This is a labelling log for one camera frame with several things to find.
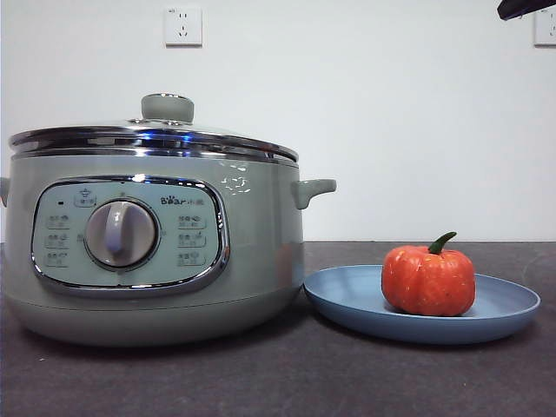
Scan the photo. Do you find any small orange pumpkin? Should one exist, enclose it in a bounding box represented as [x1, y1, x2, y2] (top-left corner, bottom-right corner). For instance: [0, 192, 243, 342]
[381, 230, 476, 317]

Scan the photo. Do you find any glass lid with green knob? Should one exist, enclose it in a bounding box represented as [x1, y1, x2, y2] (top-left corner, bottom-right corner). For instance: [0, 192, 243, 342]
[8, 91, 301, 165]

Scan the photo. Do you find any blue round plate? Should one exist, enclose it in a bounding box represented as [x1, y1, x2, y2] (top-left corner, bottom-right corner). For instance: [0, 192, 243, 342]
[302, 264, 542, 346]

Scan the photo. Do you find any pale green electric steamer pot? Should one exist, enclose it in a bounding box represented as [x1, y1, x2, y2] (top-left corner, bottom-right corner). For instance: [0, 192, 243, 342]
[0, 150, 338, 348]

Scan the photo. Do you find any white wall socket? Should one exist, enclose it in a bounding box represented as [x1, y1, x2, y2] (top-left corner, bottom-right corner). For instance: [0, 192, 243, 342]
[164, 5, 204, 49]
[533, 8, 556, 49]

